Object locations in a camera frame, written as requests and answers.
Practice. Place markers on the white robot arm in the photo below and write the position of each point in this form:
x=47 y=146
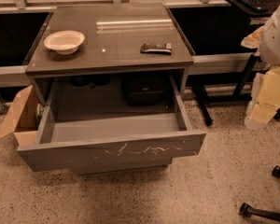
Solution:
x=269 y=51

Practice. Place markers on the white paper bowl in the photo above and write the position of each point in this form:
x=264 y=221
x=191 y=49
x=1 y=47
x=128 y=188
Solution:
x=64 y=42

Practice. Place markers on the dark rxbar chocolate bar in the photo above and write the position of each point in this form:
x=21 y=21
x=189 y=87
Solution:
x=156 y=48

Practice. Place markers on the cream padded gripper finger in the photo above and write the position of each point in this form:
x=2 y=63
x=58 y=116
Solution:
x=252 y=41
x=262 y=113

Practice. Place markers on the grey cabinet with glass top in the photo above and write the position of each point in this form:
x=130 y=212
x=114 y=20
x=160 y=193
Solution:
x=114 y=35

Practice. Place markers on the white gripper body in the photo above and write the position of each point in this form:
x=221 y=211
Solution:
x=276 y=41

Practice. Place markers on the brown cardboard box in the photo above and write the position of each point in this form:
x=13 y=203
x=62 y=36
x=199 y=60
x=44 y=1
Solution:
x=20 y=119

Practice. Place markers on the grey open top drawer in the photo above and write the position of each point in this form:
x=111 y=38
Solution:
x=94 y=130

